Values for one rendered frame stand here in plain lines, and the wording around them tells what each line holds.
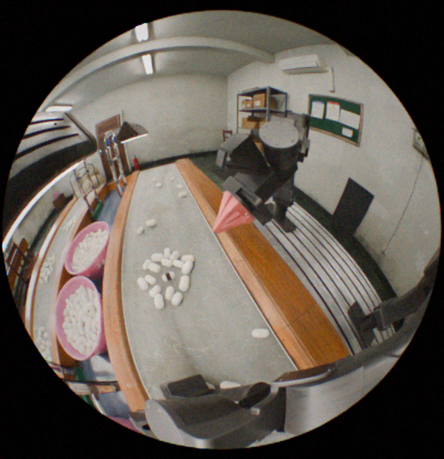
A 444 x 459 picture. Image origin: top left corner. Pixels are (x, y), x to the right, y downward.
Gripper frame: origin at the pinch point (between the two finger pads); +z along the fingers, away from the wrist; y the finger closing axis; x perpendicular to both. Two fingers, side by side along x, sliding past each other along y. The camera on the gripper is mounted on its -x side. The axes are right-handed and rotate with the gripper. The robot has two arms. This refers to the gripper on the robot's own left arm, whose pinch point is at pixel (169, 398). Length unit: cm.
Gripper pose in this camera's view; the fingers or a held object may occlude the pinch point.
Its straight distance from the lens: 32.9
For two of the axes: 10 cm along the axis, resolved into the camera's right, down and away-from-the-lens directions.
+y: 4.1, 6.2, -6.7
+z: -6.9, 6.9, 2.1
